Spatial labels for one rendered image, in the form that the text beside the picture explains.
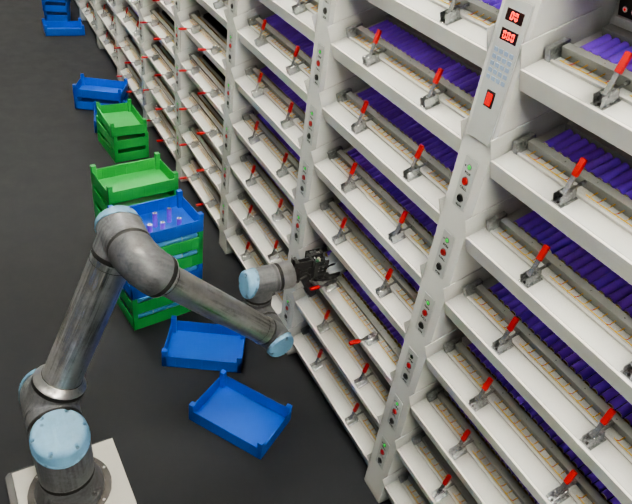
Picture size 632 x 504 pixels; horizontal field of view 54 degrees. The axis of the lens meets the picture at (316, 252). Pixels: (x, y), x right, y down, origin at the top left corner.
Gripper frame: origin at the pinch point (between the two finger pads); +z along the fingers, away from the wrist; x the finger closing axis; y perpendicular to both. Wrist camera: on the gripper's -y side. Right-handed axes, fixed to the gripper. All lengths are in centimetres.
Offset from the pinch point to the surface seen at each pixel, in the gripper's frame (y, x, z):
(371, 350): -6.3, -32.6, -8.0
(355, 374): -25.0, -25.6, -6.3
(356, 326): -6.0, -22.1, -7.2
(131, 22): -4, 272, -1
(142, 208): -11, 71, -49
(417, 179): 52, -32, -5
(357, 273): 12.9, -18.5, -8.0
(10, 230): -54, 134, -96
